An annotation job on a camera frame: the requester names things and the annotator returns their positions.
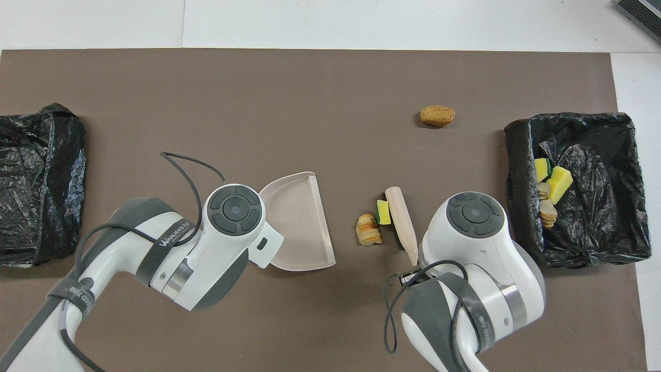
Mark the brown bread roll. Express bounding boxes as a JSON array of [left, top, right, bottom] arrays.
[[419, 105, 456, 128]]

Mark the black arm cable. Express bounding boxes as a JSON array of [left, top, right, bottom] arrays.
[[382, 260, 468, 372], [59, 152, 226, 372]]

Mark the dark grey ribbed device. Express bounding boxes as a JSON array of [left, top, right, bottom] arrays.
[[615, 0, 661, 44]]

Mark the striped croissant piece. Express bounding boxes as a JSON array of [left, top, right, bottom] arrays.
[[356, 213, 383, 246]]

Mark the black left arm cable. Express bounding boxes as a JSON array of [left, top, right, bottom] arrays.
[[59, 152, 226, 372]]

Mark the brown table mat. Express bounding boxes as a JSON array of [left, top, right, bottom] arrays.
[[0, 49, 647, 372]]

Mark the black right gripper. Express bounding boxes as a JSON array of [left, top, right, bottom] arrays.
[[397, 266, 429, 285]]

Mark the beige plastic dustpan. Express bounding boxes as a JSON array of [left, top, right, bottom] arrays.
[[258, 172, 337, 272]]

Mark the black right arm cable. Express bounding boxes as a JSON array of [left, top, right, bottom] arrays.
[[382, 260, 468, 372]]

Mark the beige hand brush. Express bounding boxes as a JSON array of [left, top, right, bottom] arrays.
[[382, 186, 420, 267]]

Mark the bin with black bag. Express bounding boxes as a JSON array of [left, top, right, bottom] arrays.
[[0, 103, 87, 268], [504, 112, 652, 269]]

